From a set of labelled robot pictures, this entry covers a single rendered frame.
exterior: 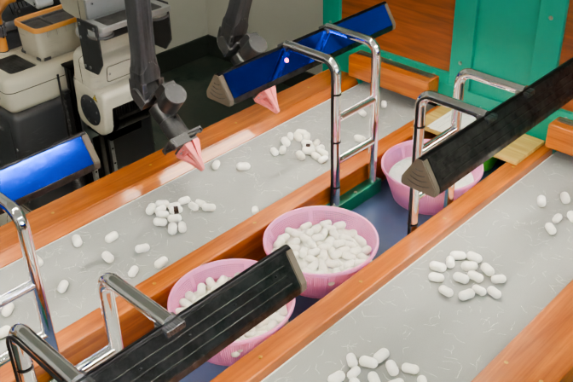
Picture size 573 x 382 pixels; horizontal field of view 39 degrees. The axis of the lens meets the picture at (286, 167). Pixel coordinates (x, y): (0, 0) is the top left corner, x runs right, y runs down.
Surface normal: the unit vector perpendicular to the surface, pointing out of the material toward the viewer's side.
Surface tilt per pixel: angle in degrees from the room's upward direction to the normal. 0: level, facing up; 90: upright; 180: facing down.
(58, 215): 0
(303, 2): 90
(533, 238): 0
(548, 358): 0
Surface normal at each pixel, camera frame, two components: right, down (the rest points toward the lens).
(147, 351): 0.60, -0.16
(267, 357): -0.03, -0.85
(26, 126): 0.72, 0.35
